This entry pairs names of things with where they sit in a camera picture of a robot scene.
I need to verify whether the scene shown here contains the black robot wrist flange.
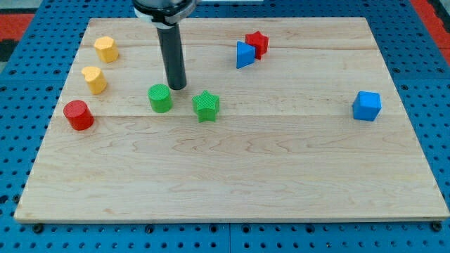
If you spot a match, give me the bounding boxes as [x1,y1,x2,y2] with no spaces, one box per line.
[132,0,197,29]

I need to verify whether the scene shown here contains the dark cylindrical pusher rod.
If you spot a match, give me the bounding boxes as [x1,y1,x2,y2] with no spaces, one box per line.
[157,24,186,90]

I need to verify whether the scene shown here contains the green cylinder block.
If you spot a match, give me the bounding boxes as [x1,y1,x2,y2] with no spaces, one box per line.
[147,84,173,113]

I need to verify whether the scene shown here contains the yellow hexagon block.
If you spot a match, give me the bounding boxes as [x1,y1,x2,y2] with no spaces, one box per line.
[94,37,119,63]

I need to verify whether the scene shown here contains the green star block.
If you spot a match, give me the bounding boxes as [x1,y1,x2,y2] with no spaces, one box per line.
[192,90,220,122]

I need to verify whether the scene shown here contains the blue triangle block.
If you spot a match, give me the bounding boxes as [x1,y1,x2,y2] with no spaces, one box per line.
[236,41,256,69]

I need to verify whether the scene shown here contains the yellow heart block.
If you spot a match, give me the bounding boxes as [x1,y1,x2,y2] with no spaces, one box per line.
[82,66,107,95]

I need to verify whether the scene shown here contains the red star block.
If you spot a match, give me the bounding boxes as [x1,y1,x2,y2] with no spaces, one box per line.
[245,31,269,60]

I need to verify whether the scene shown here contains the red cylinder block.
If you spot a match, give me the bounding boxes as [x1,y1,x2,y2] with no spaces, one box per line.
[63,100,94,131]

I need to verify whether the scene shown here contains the wooden board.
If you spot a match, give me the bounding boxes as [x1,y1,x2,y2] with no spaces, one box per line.
[15,18,449,224]

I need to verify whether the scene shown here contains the blue cube block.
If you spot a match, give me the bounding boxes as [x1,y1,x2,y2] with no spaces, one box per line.
[352,91,382,122]

